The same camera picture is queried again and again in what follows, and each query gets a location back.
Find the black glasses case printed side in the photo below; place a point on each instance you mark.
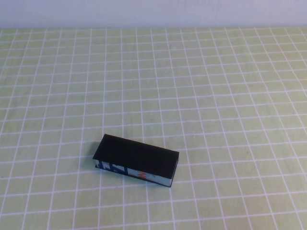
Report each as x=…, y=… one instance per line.
x=136, y=153

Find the green white checked tablecloth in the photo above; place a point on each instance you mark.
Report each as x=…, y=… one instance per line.
x=72, y=72

